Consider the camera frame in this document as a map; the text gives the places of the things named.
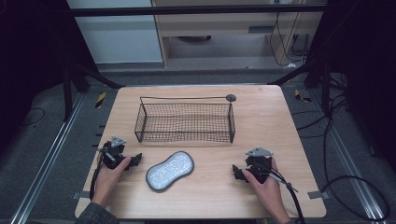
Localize yellow black striped tape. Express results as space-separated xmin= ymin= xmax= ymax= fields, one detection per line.
xmin=94 ymin=91 xmax=107 ymax=109
xmin=293 ymin=89 xmax=313 ymax=104

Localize thin black floor cable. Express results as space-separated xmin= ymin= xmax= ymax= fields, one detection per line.
xmin=21 ymin=106 xmax=47 ymax=127

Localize hand-held gripper black cable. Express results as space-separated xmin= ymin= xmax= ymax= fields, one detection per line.
xmin=253 ymin=161 xmax=306 ymax=224
xmin=89 ymin=148 xmax=107 ymax=201

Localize grey tape piece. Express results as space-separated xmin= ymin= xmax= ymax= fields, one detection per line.
xmin=306 ymin=189 xmax=331 ymax=201
xmin=71 ymin=190 xmax=92 ymax=201

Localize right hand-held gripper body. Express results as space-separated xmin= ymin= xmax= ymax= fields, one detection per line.
xmin=244 ymin=147 xmax=276 ymax=185

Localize right hand-held gripper black cable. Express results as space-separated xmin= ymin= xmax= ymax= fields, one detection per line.
xmin=253 ymin=161 xmax=306 ymax=224

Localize black wire mesh basket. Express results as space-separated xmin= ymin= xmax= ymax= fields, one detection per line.
xmin=134 ymin=93 xmax=238 ymax=145

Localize person's right hand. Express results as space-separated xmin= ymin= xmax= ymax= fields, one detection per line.
xmin=242 ymin=158 xmax=292 ymax=224

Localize black metal stand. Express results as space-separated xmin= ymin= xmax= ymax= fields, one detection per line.
xmin=267 ymin=54 xmax=347 ymax=114
xmin=61 ymin=57 xmax=126 ymax=123

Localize left hand-held gripper black cable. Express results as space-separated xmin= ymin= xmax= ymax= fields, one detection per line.
xmin=89 ymin=148 xmax=107 ymax=201

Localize aluminium floor rail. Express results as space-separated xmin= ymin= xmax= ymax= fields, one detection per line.
xmin=8 ymin=92 xmax=86 ymax=224
xmin=307 ymin=89 xmax=388 ymax=224

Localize long looped black floor cable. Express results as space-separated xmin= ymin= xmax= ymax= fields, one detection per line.
xmin=319 ymin=92 xmax=391 ymax=223

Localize black cables under desk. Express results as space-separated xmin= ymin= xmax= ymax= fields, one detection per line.
xmin=268 ymin=11 xmax=310 ymax=67

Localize white cabinet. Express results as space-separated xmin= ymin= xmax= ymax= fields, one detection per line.
xmin=65 ymin=0 xmax=163 ymax=65

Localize person's left hand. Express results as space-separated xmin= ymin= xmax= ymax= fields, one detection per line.
xmin=92 ymin=156 xmax=133 ymax=208

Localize grey oval cleaning pad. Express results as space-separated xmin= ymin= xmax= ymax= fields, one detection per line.
xmin=145 ymin=150 xmax=195 ymax=192

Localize dark curtain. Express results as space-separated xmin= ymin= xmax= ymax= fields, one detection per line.
xmin=0 ymin=0 xmax=98 ymax=153
xmin=311 ymin=0 xmax=396 ymax=174

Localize black horizontal frame bar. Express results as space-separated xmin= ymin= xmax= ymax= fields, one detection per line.
xmin=68 ymin=3 xmax=329 ymax=18

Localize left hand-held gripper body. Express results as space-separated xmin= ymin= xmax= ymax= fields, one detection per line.
xmin=98 ymin=135 xmax=128 ymax=171

